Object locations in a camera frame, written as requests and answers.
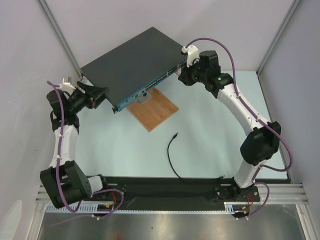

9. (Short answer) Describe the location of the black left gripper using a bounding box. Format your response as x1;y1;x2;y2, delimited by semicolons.
68;81;109;114

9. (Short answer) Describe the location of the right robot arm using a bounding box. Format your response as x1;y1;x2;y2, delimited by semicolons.
178;45;281;201

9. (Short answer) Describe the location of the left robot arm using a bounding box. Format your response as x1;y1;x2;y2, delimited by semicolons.
40;81;110;212

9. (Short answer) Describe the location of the wooden base board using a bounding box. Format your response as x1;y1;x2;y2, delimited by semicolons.
126;87;179;132

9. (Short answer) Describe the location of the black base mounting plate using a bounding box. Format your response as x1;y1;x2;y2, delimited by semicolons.
102;176;261;212

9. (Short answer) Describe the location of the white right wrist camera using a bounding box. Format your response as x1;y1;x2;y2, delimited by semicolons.
181;45;200;68

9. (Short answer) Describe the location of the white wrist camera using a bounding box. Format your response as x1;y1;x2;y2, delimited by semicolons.
181;45;200;68
59;76;76;94

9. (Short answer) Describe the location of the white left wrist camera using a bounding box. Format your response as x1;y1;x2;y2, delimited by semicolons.
59;76;76;94

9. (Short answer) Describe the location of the dark grey network switch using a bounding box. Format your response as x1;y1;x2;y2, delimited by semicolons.
81;27;187;113

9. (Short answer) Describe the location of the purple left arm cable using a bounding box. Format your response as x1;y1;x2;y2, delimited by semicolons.
46;80;125;221

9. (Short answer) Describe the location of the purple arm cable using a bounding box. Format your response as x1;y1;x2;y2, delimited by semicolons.
184;37;294;220
46;80;125;221

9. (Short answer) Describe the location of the metal switch stand bracket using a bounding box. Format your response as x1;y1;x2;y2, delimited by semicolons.
136;92;152;105

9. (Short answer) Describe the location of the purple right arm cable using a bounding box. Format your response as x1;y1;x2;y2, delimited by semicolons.
184;37;294;220

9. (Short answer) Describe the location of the black ethernet cable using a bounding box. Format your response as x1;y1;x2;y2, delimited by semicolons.
166;132;225;185

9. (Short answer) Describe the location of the aluminium frame post left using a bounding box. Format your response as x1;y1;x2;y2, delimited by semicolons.
36;0;83;79

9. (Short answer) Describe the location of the aluminium frame post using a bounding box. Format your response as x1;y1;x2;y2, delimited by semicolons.
256;0;303;77
36;0;83;79

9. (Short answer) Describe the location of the aluminium frame post right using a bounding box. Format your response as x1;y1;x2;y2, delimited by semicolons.
256;0;303;77

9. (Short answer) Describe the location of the white cable duct rail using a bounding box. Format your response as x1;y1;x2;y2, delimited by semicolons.
45;201;237;215

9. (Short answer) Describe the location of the aluminium front rail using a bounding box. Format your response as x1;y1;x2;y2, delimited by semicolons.
35;183;309;204

